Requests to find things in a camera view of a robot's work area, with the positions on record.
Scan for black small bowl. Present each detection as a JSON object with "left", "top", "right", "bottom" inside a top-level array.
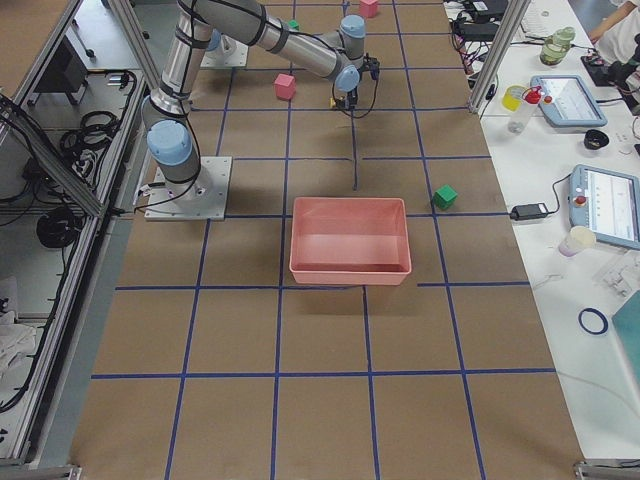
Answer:
[{"left": 583, "top": 129, "right": 610, "bottom": 151}]

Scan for far pink cube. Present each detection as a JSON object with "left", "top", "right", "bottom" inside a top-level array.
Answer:
[{"left": 359, "top": 0, "right": 379, "bottom": 18}]

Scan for white cloth rag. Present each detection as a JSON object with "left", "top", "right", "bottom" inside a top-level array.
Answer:
[{"left": 0, "top": 277, "right": 37, "bottom": 386}]

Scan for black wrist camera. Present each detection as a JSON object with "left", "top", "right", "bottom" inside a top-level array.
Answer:
[{"left": 363, "top": 54, "right": 380, "bottom": 81}]

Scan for green cube near bin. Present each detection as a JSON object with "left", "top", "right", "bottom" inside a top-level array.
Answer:
[{"left": 432, "top": 184, "right": 458, "bottom": 210}]

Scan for blue tape ring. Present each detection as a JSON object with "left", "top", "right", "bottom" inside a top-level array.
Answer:
[{"left": 578, "top": 308, "right": 610, "bottom": 336}]

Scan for lower teach pendant tablet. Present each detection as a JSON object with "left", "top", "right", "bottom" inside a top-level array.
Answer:
[{"left": 568, "top": 164, "right": 639, "bottom": 250}]

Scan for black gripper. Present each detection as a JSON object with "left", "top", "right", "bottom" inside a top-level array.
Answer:
[{"left": 345, "top": 87, "right": 359, "bottom": 109}]

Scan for aluminium frame post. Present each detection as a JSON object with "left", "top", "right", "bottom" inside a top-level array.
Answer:
[{"left": 467, "top": 0, "right": 530, "bottom": 113}]

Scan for pink cube near arm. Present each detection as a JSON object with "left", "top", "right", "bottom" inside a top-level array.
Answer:
[{"left": 273, "top": 73, "right": 296, "bottom": 101}]

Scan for upper teach pendant tablet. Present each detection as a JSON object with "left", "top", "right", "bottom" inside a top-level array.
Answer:
[{"left": 530, "top": 75, "right": 607, "bottom": 128}]

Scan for green glass jar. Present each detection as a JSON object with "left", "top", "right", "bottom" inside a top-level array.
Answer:
[{"left": 539, "top": 26, "right": 576, "bottom": 66}]

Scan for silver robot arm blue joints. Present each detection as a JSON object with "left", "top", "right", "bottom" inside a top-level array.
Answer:
[{"left": 140, "top": 0, "right": 366, "bottom": 187}]

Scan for pink plastic bin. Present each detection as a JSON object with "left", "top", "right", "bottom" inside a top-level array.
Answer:
[{"left": 289, "top": 197, "right": 412, "bottom": 286}]

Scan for teach pendant tablet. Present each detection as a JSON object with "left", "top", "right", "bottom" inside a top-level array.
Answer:
[
  {"left": 530, "top": 75, "right": 607, "bottom": 128},
  {"left": 568, "top": 164, "right": 639, "bottom": 250}
]

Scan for black power adapter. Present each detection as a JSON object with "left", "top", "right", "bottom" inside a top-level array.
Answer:
[{"left": 509, "top": 202, "right": 550, "bottom": 221}]

